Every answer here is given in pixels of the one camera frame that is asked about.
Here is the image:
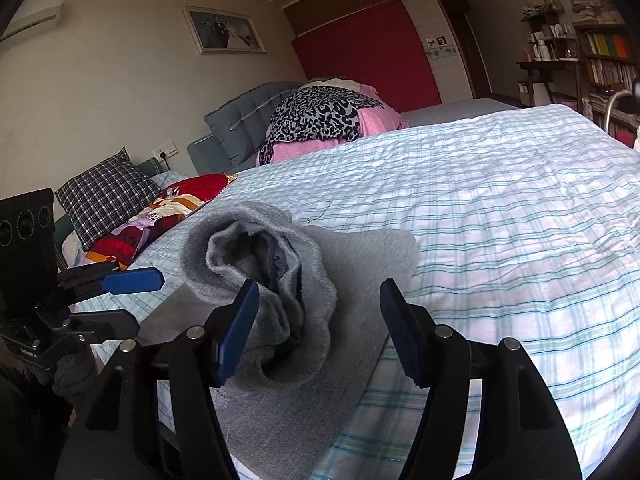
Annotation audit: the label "wooden desk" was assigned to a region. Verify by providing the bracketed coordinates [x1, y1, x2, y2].
[516, 58, 586, 109]

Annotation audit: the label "person's left forearm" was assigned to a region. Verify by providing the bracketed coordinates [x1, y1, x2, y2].
[0, 352, 101, 480]

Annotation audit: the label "wooden bookshelf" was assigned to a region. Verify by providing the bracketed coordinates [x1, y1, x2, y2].
[574, 24, 640, 132]

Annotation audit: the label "small wooden desk shelf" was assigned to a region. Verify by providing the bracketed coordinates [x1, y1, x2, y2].
[521, 7, 584, 61]

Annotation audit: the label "white air conditioner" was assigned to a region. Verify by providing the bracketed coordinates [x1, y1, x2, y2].
[0, 0, 66, 44]

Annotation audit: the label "red padded wardrobe panel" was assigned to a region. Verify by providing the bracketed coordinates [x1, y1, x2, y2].
[291, 0, 444, 114]

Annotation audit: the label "dark wooden door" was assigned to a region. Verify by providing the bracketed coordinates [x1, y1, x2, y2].
[437, 0, 494, 101]

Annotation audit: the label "leopard print cloth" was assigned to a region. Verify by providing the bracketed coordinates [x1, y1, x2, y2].
[257, 85, 386, 166]

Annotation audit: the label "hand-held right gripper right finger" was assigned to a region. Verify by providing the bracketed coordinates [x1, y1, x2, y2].
[378, 278, 584, 480]

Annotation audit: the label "pink blanket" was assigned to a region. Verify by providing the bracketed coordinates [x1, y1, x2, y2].
[255, 79, 411, 167]

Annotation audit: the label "bed with plaid sheet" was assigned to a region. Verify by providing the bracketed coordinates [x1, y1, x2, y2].
[70, 104, 640, 480]

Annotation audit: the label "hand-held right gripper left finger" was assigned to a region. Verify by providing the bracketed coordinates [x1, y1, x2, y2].
[55, 279, 261, 480]

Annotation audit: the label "light blue pillow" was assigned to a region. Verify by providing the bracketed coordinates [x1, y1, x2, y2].
[149, 169, 192, 194]

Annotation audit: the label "grey padded headboard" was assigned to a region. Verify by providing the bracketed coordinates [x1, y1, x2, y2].
[187, 81, 312, 176]

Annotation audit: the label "grey pants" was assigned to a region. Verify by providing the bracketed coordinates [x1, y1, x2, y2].
[140, 201, 420, 467]

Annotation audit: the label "black chair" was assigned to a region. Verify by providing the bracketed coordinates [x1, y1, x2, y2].
[602, 77, 640, 149]

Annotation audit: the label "dark checked pillow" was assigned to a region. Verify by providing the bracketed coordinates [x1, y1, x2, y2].
[54, 147, 162, 252]

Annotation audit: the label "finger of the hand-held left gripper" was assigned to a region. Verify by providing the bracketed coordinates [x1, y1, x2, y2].
[57, 267, 166, 304]
[69, 309, 141, 346]

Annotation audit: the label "red patterned quilt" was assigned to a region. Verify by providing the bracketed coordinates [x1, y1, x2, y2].
[82, 173, 239, 269]

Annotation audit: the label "grey bed sheet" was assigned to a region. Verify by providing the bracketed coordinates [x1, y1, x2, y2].
[399, 97, 522, 129]

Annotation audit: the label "white wardrobe door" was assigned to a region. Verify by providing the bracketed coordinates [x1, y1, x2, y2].
[402, 0, 476, 106]

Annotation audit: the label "dark green cushion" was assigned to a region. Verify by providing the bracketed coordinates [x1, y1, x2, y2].
[134, 157, 167, 181]

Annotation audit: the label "framed wall photo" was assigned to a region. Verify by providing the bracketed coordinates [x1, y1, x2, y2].
[182, 5, 267, 55]

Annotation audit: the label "stack of books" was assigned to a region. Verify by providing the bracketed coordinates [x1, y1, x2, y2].
[569, 0, 627, 26]

